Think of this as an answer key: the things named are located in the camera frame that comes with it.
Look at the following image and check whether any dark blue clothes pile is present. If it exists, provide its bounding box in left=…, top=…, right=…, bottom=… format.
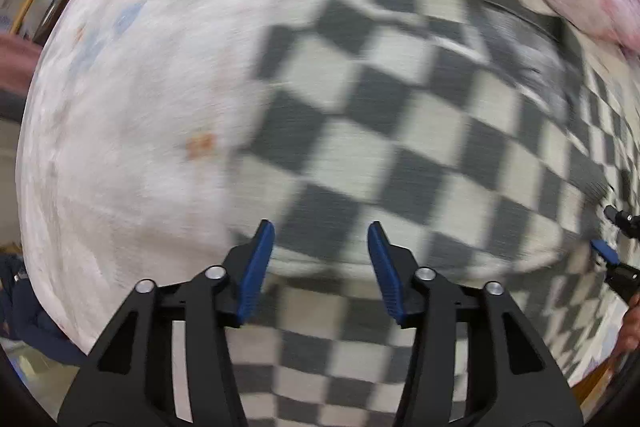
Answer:
left=1, top=254, right=87, bottom=366

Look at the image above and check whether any white patterned bed sheet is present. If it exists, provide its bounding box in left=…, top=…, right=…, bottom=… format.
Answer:
left=15, top=0, right=637, bottom=388

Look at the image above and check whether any pink grey towel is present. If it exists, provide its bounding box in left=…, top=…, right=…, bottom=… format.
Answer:
left=0, top=32, right=42, bottom=124

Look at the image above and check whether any grey white checkered cardigan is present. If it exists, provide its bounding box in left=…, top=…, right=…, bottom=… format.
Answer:
left=230, top=0, right=639, bottom=426

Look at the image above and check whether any operator right hand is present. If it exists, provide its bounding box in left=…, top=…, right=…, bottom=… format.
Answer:
left=612, top=295, right=640, bottom=357

